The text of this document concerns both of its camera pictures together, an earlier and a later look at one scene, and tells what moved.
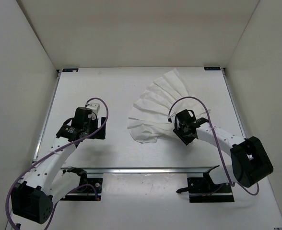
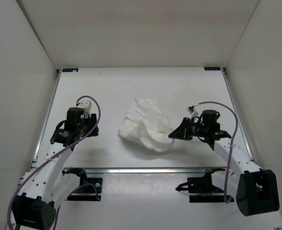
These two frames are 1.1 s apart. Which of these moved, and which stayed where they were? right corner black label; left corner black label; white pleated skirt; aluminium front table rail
Moved: white pleated skirt
Stayed: left corner black label; aluminium front table rail; right corner black label
